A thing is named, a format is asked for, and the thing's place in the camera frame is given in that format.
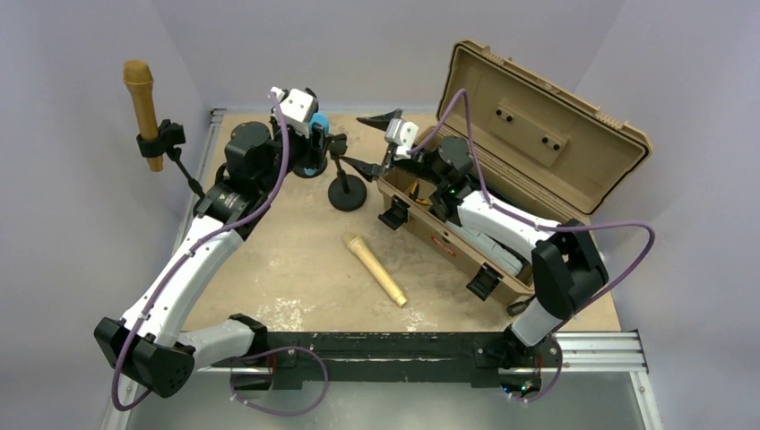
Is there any cream beige microphone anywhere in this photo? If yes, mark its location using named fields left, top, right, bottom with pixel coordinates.
left=343, top=232, right=408, bottom=308

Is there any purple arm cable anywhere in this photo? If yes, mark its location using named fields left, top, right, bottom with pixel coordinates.
left=410, top=89, right=657, bottom=324
left=110, top=91, right=292, bottom=413

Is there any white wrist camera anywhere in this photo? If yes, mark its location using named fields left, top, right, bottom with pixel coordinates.
left=270, top=86, right=318, bottom=138
left=384, top=118, right=419, bottom=160

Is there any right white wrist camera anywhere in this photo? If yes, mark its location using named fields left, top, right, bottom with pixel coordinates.
left=384, top=118, right=419, bottom=160

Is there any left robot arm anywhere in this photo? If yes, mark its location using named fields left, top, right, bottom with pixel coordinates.
left=94, top=87, right=327, bottom=411

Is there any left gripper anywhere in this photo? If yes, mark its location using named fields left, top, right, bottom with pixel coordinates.
left=258, top=108, right=330, bottom=194

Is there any black stand with brown mic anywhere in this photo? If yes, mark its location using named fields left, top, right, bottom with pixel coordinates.
left=136, top=119, right=204, bottom=199

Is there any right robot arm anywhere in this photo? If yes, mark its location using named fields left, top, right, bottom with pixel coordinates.
left=347, top=109, right=609, bottom=365

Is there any black shock mount mic stand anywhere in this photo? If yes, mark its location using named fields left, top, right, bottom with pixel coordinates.
left=289, top=151, right=328, bottom=179

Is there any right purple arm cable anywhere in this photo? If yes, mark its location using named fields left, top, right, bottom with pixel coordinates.
left=410, top=89, right=657, bottom=324

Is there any tan plastic tool case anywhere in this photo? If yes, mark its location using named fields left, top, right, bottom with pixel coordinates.
left=400, top=40, right=652, bottom=298

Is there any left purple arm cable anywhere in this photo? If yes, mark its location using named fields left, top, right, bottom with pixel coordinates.
left=110, top=91, right=292, bottom=413

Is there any grey device in case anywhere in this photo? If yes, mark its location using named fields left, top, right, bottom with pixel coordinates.
left=445, top=221, right=531, bottom=276

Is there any yellow black tool in case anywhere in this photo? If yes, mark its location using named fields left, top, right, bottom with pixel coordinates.
left=408, top=181, right=430, bottom=206

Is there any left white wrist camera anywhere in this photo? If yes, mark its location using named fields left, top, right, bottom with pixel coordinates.
left=270, top=86, right=318, bottom=138

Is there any black stand with blue mic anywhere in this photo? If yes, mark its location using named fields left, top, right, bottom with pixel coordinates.
left=327, top=133, right=367, bottom=212

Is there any small black cylinder on table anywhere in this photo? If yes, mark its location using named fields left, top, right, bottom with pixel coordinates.
left=505, top=298, right=532, bottom=317

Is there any blue microphone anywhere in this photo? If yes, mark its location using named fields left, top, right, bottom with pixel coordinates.
left=309, top=112, right=330, bottom=136

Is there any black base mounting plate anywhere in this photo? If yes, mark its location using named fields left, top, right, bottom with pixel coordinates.
left=212, top=331, right=560, bottom=390

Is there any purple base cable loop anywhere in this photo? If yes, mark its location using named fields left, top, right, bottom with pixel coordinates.
left=229, top=347, right=332, bottom=417

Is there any brown gold microphone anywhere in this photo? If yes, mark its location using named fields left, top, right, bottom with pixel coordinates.
left=123, top=59, right=163, bottom=172

